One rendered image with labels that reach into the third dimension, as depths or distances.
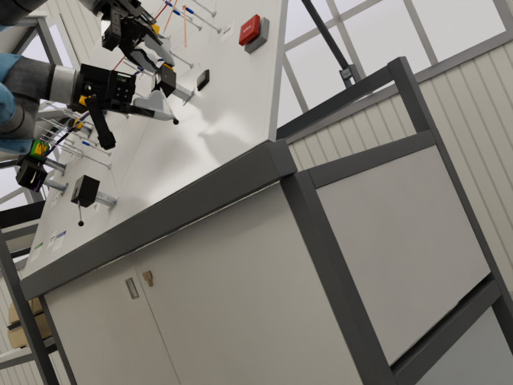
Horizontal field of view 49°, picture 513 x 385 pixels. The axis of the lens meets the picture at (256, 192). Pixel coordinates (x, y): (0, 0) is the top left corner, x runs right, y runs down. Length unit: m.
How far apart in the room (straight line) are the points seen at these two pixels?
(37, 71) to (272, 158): 0.51
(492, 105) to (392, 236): 1.79
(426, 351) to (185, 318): 0.54
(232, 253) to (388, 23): 2.00
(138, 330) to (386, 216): 0.71
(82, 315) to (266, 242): 0.81
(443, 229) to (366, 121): 1.64
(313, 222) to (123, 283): 0.66
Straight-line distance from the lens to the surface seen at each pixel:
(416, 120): 1.48
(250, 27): 1.16
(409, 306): 1.15
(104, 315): 1.63
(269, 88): 1.05
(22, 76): 1.19
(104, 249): 1.44
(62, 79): 1.19
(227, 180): 1.04
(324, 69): 2.97
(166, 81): 1.28
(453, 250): 1.36
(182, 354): 1.40
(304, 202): 0.99
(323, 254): 0.99
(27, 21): 2.42
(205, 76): 1.29
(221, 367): 1.31
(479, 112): 2.88
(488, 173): 2.88
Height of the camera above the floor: 0.73
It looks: 4 degrees up
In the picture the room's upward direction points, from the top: 22 degrees counter-clockwise
